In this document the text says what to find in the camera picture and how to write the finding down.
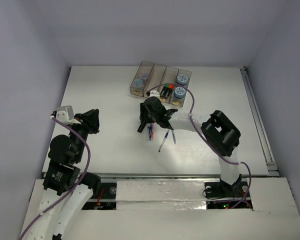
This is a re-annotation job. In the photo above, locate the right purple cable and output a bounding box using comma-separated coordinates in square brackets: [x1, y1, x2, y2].
[145, 83, 252, 208]

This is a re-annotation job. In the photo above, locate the purple highlighter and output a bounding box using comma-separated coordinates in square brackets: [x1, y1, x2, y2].
[137, 123, 147, 133]

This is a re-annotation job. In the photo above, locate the blue capped pen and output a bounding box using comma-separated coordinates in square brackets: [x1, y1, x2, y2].
[147, 123, 153, 142]

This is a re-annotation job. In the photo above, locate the right aluminium rail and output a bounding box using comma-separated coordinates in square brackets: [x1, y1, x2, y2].
[240, 66, 280, 178]

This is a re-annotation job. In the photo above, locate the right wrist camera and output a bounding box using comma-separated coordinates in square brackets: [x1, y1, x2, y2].
[146, 90, 160, 99]

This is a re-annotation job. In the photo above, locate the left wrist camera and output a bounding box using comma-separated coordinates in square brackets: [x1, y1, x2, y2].
[50, 105, 81, 125]

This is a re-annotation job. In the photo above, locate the clear drawer bin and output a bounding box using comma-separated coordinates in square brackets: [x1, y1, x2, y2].
[143, 64, 166, 98]
[169, 69, 192, 107]
[158, 66, 179, 103]
[129, 60, 154, 97]

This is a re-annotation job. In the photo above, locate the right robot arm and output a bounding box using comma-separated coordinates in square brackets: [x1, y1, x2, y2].
[137, 96, 242, 197]

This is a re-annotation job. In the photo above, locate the orange highlighter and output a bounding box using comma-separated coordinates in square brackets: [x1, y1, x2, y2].
[164, 84, 174, 99]

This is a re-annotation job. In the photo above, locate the green highlighter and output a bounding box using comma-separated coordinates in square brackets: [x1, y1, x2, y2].
[160, 84, 168, 99]

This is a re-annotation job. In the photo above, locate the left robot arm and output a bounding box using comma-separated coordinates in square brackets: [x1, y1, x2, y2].
[19, 105, 101, 240]

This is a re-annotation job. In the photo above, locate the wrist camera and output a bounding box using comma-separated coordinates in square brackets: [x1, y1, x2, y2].
[146, 90, 160, 99]
[50, 105, 81, 125]

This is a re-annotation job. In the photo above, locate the foil covered front board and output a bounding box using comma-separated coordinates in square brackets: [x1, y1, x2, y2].
[115, 179, 207, 211]

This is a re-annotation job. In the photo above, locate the blue ballpoint pen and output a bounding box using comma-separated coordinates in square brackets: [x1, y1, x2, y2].
[158, 130, 170, 153]

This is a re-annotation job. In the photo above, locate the grey blue pen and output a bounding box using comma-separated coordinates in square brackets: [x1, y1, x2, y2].
[171, 130, 177, 145]

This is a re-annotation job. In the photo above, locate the paperclip jar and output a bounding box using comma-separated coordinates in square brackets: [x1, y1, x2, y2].
[132, 79, 144, 89]
[139, 74, 149, 83]

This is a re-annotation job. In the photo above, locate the pink gel pen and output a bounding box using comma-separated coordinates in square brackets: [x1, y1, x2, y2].
[150, 123, 155, 142]

